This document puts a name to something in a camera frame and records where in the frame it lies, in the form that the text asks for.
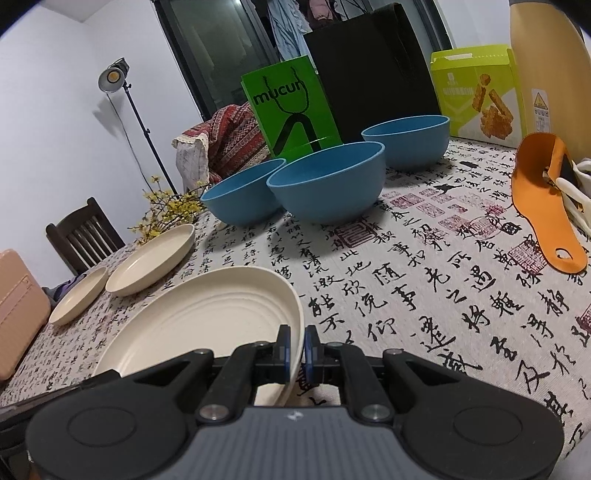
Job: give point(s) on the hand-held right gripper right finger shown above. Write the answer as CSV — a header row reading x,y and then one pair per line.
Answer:
x,y
310,355

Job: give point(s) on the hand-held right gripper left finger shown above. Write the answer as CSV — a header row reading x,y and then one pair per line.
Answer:
x,y
285,355

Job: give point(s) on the cream plate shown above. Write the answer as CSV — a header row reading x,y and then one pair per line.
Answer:
x,y
76,300
207,314
147,265

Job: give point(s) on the blue bowl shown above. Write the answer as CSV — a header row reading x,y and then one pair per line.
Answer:
x,y
231,198
406,143
323,194

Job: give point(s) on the pink small suitcase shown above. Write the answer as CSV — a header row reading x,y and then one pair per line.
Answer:
x,y
18,314

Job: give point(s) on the calligraphy printed tablecloth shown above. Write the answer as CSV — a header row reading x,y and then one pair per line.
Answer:
x,y
415,277

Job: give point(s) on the grey purple cloth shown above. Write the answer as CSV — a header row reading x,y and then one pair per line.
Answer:
x,y
60,290

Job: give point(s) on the yellow flower branch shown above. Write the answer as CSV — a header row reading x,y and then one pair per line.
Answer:
x,y
171,207

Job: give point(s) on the dark wooden chair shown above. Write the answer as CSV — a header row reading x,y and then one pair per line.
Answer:
x,y
83,240

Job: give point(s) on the white quilted cushion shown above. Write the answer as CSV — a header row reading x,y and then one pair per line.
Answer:
x,y
189,157

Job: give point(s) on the red patterned blanket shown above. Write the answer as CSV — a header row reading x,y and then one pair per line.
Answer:
x,y
231,138

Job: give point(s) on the green paper bag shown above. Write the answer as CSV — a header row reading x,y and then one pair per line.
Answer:
x,y
286,120

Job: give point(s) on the orange plastic scoop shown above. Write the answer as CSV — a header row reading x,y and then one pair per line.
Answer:
x,y
535,207

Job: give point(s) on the black paper bag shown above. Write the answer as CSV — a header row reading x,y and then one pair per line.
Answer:
x,y
369,69

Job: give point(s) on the lime green snack box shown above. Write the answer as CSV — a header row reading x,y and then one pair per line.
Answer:
x,y
461,92

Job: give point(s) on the white cloth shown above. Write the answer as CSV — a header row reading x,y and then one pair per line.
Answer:
x,y
577,198

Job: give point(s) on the dark sliding glass door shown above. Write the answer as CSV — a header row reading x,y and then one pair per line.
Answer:
x,y
207,46

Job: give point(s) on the hanging blue shirt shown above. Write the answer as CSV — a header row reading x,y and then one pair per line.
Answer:
x,y
286,27

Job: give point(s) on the studio light on stand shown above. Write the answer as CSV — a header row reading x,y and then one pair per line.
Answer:
x,y
113,76

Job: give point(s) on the hanging pink garment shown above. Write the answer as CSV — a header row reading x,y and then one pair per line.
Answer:
x,y
319,9

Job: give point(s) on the beige thermos bottle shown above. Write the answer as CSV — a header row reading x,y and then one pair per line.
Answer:
x,y
554,55

